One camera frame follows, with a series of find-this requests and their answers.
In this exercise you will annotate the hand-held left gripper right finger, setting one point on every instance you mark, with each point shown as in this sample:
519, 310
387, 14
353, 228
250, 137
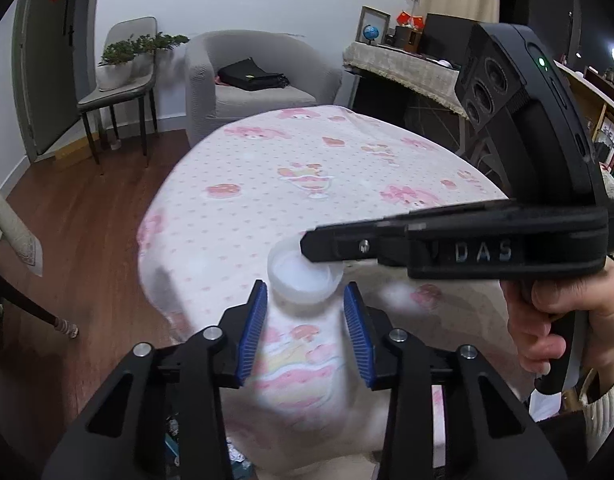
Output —
357, 335

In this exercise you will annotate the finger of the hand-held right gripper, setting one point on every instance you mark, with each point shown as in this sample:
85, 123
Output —
347, 245

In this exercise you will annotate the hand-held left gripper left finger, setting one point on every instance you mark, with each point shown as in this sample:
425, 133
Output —
249, 330

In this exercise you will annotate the white plastic cup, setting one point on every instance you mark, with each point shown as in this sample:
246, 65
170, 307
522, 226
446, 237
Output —
297, 280

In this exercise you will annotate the person's right forearm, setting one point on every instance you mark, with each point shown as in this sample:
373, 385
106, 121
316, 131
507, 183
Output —
607, 410

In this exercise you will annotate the person's right hand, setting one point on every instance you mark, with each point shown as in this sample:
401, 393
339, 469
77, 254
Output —
604, 310

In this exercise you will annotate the wooden bookshelf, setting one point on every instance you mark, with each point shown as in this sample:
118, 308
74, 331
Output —
612, 130

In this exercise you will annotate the pink cartoon printed tablecloth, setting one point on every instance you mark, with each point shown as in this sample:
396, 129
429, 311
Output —
287, 185

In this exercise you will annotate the large black box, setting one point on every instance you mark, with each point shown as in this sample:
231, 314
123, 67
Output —
447, 35

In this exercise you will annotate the side table with lace cloth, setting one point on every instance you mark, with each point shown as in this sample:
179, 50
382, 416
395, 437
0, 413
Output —
402, 67

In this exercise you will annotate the brown wooden box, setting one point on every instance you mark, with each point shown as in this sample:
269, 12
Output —
408, 39

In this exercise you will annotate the small red flags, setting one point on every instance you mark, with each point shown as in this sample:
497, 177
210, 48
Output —
411, 20

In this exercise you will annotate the black bag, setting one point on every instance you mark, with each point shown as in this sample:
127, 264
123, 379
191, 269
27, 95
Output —
249, 76

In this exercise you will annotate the small blue globe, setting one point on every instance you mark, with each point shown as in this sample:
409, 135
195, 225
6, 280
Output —
372, 32

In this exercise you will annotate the grey armchair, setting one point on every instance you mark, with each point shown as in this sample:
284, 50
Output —
202, 85

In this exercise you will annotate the beige patterned table cloth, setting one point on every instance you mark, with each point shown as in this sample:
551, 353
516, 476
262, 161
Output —
12, 225

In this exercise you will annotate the grey dining chair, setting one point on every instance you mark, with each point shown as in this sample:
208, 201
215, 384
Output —
112, 97

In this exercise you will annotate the potted plant in white pot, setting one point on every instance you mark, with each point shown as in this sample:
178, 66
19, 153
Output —
144, 57
114, 72

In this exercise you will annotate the grey door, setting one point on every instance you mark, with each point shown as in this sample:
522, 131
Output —
47, 60

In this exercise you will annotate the wooden picture frame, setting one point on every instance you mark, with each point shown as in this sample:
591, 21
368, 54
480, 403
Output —
382, 17

